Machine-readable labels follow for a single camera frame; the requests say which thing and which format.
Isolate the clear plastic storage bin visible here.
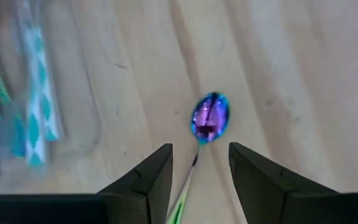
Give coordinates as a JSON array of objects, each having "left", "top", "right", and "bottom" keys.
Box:
[{"left": 0, "top": 0, "right": 104, "bottom": 195}]

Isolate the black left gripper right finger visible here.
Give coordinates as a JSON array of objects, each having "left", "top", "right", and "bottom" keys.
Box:
[{"left": 228, "top": 142, "right": 338, "bottom": 224}]

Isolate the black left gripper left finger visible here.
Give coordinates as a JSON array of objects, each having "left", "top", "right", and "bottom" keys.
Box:
[{"left": 99, "top": 143, "right": 173, "bottom": 224}]

